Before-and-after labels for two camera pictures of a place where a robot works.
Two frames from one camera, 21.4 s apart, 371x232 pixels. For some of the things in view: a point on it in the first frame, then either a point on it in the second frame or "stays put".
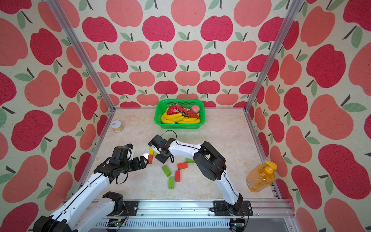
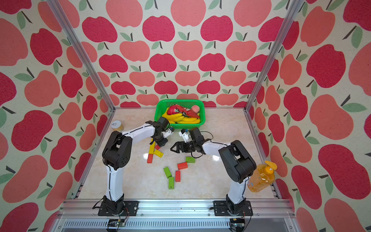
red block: (178, 176) stays put
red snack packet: (175, 109) stays put
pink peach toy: (195, 108) stays put
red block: (150, 158) stays put
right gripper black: (162, 159) -> (183, 149)
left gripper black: (137, 165) -> (162, 143)
